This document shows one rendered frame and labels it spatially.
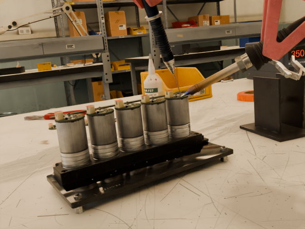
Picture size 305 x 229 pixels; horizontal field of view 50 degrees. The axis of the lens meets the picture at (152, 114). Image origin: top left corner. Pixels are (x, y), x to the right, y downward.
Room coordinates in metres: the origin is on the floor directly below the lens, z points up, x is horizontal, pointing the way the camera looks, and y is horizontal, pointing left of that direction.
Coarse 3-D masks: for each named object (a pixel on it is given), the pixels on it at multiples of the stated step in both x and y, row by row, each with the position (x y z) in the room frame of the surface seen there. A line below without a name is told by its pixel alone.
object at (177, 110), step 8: (168, 104) 0.33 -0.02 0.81; (176, 104) 0.32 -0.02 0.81; (184, 104) 0.32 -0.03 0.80; (168, 112) 0.33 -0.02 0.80; (176, 112) 0.32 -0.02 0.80; (184, 112) 0.32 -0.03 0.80; (168, 120) 0.33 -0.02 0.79; (176, 120) 0.32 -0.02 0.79; (184, 120) 0.32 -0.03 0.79; (168, 128) 0.33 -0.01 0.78; (176, 128) 0.32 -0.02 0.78; (184, 128) 0.32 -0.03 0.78; (176, 136) 0.32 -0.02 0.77; (184, 136) 0.32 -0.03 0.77
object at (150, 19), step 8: (144, 0) 0.30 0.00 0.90; (144, 8) 0.30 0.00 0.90; (152, 8) 0.30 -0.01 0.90; (152, 16) 0.30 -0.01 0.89; (160, 16) 0.30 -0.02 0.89; (152, 24) 0.30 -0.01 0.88; (160, 24) 0.30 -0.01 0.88; (160, 32) 0.30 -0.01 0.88; (160, 40) 0.31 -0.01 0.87; (160, 48) 0.31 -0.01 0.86; (168, 48) 0.31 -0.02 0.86; (168, 56) 0.31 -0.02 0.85
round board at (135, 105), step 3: (123, 105) 0.31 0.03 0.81; (126, 105) 0.30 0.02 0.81; (135, 105) 0.30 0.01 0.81; (138, 105) 0.30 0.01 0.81; (114, 108) 0.30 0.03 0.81; (117, 108) 0.30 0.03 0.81; (120, 108) 0.29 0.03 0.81; (123, 108) 0.29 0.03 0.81; (126, 108) 0.29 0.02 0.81; (129, 108) 0.29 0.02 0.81; (132, 108) 0.29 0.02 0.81
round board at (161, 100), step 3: (150, 99) 0.33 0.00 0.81; (156, 99) 0.32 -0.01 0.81; (159, 99) 0.32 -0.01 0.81; (162, 99) 0.32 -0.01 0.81; (165, 99) 0.32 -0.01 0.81; (141, 102) 0.31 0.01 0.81; (150, 102) 0.31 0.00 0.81; (153, 102) 0.31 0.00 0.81; (156, 102) 0.31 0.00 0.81; (159, 102) 0.31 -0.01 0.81
